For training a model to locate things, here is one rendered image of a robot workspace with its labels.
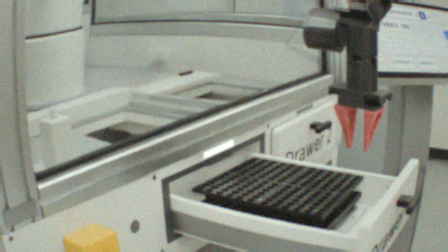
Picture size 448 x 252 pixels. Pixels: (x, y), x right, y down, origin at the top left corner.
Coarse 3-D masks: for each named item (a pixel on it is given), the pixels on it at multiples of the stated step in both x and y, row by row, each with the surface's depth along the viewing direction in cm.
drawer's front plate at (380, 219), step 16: (416, 160) 84; (400, 176) 77; (416, 176) 85; (400, 192) 74; (384, 208) 67; (400, 208) 77; (368, 224) 62; (384, 224) 69; (400, 224) 80; (368, 240) 63; (384, 240) 72
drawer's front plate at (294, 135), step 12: (324, 108) 121; (300, 120) 111; (312, 120) 116; (324, 120) 122; (276, 132) 104; (288, 132) 107; (300, 132) 112; (312, 132) 117; (324, 132) 123; (276, 144) 105; (288, 144) 108; (300, 144) 113; (324, 144) 124; (288, 156) 109; (312, 156) 119
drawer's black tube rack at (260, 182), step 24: (240, 168) 93; (264, 168) 93; (288, 168) 93; (312, 168) 92; (216, 192) 83; (240, 192) 83; (264, 192) 82; (288, 192) 82; (312, 192) 81; (336, 192) 80; (360, 192) 87; (264, 216) 80; (288, 216) 80; (336, 216) 79
